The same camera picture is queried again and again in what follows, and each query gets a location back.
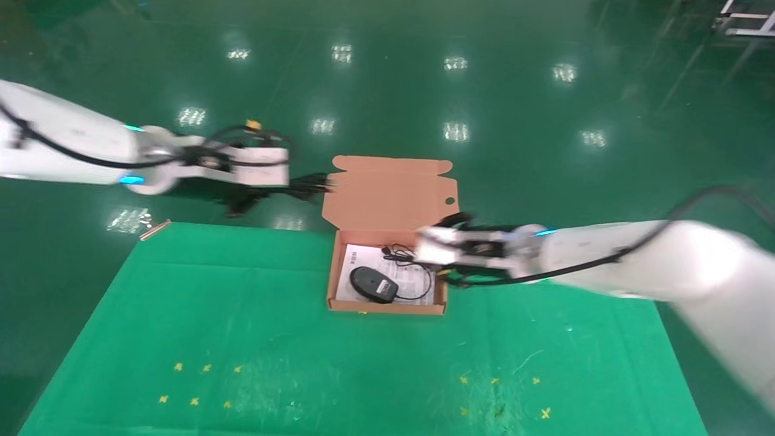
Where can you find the brown cardboard mailer box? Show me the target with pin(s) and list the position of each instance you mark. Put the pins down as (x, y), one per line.
(387, 194)

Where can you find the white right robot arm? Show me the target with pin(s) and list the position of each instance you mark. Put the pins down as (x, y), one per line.
(666, 260)

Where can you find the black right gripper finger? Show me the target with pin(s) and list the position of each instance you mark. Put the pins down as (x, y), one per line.
(453, 220)
(459, 277)

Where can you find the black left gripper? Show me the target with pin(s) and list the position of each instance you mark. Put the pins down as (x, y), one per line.
(257, 197)

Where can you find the green table cloth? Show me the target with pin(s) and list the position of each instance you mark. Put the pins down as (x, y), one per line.
(242, 339)

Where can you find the white printed instruction sheet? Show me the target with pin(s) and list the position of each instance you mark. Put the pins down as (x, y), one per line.
(363, 257)

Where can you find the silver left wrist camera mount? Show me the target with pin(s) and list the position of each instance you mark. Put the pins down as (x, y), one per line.
(263, 165)

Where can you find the silver metal cloth clip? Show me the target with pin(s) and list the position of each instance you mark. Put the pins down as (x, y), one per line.
(154, 229)

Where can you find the white metal frame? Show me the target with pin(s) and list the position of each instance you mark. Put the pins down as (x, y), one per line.
(748, 30)

